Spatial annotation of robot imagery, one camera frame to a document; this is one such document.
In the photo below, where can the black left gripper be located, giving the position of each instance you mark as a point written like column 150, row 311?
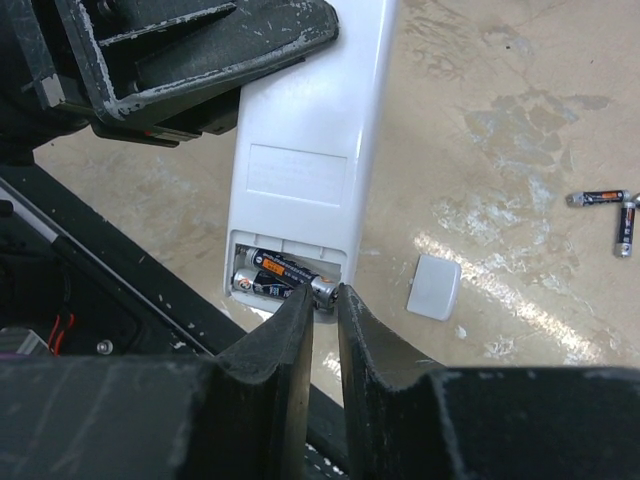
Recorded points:
column 153, row 72

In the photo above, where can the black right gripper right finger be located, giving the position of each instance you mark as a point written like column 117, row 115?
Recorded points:
column 408, row 417

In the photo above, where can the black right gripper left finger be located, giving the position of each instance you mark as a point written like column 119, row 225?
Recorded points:
column 239, row 415

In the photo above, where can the white battery cover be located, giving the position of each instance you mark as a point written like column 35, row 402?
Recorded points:
column 434, row 288

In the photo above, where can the black AAA battery inserted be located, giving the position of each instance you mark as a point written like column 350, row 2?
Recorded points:
column 266, row 285
column 279, row 266

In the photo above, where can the white remote control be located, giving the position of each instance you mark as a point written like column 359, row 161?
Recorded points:
column 305, row 149

